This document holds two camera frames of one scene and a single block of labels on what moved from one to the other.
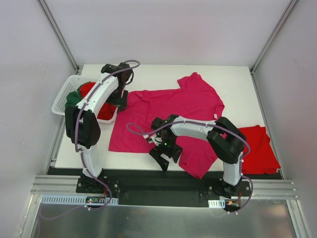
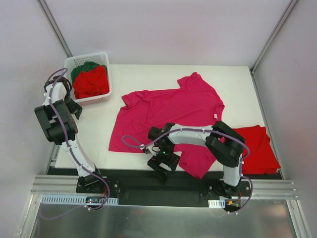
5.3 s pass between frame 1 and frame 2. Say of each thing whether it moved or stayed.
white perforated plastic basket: moved
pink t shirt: stayed
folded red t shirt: stayed
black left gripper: moved
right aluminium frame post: stayed
